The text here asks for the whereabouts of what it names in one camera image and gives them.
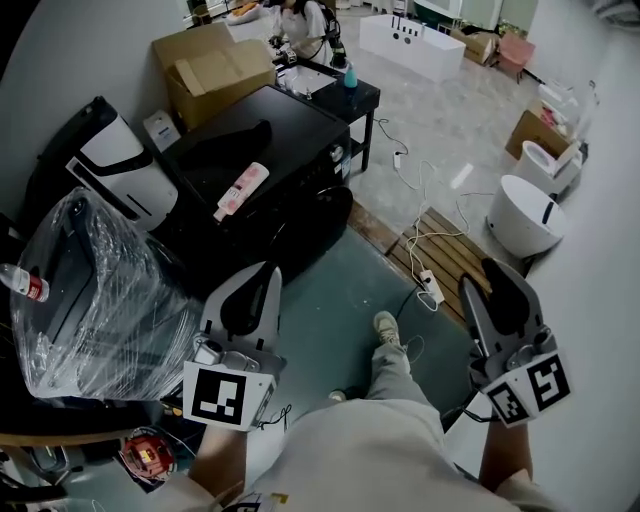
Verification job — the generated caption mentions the plastic-wrapped dark appliance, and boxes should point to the plastic-wrapped dark appliance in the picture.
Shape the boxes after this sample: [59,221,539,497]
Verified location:
[9,187,202,401]

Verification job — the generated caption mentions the brown wooden board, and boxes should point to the brown wooden board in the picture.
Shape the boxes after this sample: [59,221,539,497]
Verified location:
[0,428,126,450]

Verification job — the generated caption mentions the white box with blue label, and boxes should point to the white box with blue label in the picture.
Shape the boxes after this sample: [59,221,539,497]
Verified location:
[143,109,181,154]

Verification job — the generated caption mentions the brown cardboard box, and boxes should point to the brown cardboard box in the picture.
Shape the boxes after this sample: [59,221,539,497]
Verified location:
[452,27,499,66]
[504,109,581,166]
[152,22,236,76]

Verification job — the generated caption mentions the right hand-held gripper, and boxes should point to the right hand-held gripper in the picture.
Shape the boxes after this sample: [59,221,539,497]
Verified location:
[459,258,574,430]

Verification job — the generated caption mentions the person's left forearm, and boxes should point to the person's left forearm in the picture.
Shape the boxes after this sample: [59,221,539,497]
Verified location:
[187,424,247,501]

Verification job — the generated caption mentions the black washing machine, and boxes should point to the black washing machine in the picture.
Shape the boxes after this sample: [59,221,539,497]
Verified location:
[162,84,355,294]

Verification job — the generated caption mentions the person's right shoe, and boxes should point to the person's right shoe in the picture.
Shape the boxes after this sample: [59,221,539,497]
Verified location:
[372,309,401,347]

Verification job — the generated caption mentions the white sink basin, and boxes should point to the white sink basin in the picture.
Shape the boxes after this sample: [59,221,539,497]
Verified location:
[282,67,339,96]

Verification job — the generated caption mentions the person's white shirt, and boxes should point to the person's white shirt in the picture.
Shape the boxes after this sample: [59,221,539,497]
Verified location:
[187,399,566,512]

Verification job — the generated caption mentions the red round device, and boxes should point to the red round device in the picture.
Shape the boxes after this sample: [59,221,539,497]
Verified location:
[119,427,177,494]

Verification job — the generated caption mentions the pink shampoo bottle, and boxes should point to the pink shampoo bottle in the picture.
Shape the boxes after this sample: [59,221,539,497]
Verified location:
[212,160,271,224]

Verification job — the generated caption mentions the clear bottle with red label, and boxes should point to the clear bottle with red label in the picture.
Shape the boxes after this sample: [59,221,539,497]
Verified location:
[0,262,51,304]

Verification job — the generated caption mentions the white and black appliance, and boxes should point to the white and black appliance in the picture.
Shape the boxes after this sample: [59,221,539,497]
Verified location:
[37,97,180,234]

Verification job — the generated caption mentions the cardboard boxes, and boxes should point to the cardboard boxes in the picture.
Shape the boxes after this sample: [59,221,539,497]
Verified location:
[164,39,279,132]

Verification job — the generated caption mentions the wooden slat mat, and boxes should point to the wooden slat mat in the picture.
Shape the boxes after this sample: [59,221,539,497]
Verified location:
[387,207,494,326]

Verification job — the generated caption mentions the person's right forearm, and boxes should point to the person's right forearm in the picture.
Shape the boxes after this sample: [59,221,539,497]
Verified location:
[478,417,535,495]

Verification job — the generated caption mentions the person's grey trousers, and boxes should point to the person's grey trousers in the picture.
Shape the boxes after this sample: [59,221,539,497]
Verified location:
[362,339,444,431]

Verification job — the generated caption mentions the white round appliance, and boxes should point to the white round appliance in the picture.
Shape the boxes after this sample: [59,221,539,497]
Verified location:
[487,174,569,259]

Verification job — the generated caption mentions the pink chair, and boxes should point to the pink chair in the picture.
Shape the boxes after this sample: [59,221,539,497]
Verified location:
[497,32,536,84]

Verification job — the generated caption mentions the black sink table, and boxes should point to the black sink table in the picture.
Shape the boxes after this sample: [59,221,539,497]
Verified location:
[274,62,381,174]

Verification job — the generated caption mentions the teal floor mat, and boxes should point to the teal floor mat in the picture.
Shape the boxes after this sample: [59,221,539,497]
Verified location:
[234,224,481,481]

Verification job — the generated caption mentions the white toilet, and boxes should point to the white toilet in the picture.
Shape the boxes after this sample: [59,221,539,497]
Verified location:
[514,139,586,196]

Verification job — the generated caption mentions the white bathtub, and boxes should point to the white bathtub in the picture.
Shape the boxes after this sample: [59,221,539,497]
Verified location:
[358,13,467,84]

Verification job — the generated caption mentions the black washing machine door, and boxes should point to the black washing machine door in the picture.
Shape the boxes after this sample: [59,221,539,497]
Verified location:
[272,188,355,281]

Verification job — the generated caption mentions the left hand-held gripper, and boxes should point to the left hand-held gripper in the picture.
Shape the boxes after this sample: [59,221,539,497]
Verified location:
[182,261,289,433]

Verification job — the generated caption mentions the white card with yellow corner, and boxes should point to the white card with yellow corner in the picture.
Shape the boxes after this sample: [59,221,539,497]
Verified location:
[214,492,291,512]

